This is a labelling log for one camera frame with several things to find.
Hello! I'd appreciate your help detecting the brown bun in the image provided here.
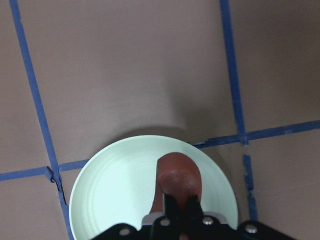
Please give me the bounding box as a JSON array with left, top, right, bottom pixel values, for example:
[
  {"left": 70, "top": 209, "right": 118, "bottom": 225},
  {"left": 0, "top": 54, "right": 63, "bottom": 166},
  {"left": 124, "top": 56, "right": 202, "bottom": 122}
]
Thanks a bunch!
[{"left": 152, "top": 152, "right": 202, "bottom": 240}]

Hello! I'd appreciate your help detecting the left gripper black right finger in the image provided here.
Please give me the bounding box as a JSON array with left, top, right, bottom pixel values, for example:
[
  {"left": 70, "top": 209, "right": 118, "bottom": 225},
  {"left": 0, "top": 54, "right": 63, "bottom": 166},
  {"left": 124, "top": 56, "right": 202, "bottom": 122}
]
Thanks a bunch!
[{"left": 184, "top": 196, "right": 235, "bottom": 240}]

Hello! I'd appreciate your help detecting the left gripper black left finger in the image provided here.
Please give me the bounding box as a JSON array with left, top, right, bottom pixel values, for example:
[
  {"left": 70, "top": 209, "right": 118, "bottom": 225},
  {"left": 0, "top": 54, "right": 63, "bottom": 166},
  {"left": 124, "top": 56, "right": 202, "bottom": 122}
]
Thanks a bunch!
[{"left": 149, "top": 193, "right": 182, "bottom": 240}]

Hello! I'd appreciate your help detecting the light green plate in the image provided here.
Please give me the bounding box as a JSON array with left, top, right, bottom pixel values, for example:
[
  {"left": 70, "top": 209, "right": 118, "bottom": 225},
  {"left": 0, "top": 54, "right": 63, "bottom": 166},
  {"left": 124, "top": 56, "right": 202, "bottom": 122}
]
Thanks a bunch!
[{"left": 69, "top": 135, "right": 239, "bottom": 240}]

